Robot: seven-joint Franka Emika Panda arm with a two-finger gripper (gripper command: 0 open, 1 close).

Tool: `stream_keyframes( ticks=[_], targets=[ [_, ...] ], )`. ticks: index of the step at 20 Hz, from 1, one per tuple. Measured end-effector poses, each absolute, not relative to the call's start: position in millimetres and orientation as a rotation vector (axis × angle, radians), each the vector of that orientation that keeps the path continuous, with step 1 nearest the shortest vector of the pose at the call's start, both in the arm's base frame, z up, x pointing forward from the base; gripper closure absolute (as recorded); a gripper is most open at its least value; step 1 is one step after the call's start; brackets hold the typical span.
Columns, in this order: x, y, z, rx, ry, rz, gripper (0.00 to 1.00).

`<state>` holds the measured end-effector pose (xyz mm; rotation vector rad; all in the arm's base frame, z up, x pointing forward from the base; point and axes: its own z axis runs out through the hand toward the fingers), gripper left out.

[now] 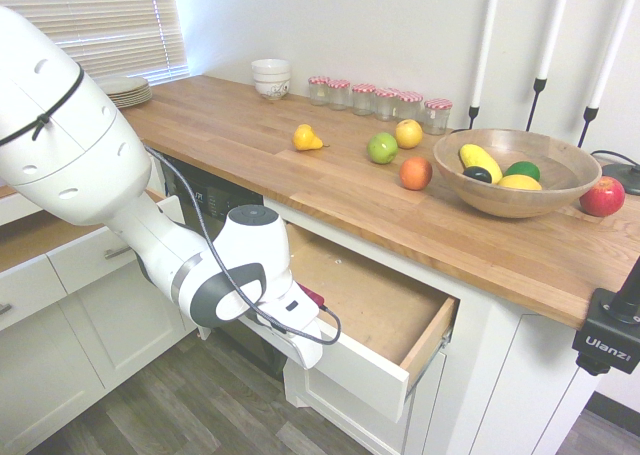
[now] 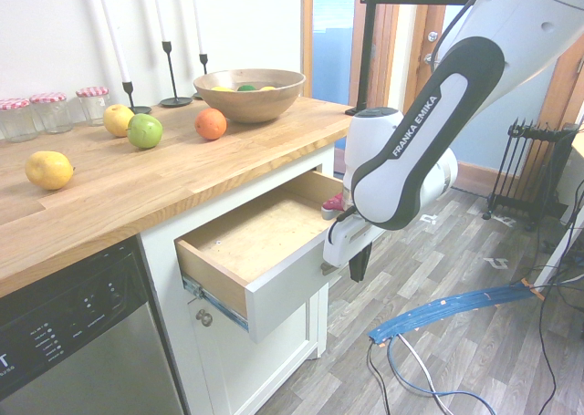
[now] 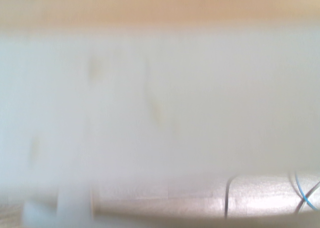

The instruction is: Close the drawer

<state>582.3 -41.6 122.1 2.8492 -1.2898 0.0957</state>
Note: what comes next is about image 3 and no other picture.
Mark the white drawer with wooden inside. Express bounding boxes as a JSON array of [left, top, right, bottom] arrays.
[[0, 25, 320, 191]]

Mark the blue floor cable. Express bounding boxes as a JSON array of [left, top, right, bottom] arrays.
[[293, 171, 317, 211]]

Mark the black floor cable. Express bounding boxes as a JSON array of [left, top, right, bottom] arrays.
[[296, 181, 320, 214]]

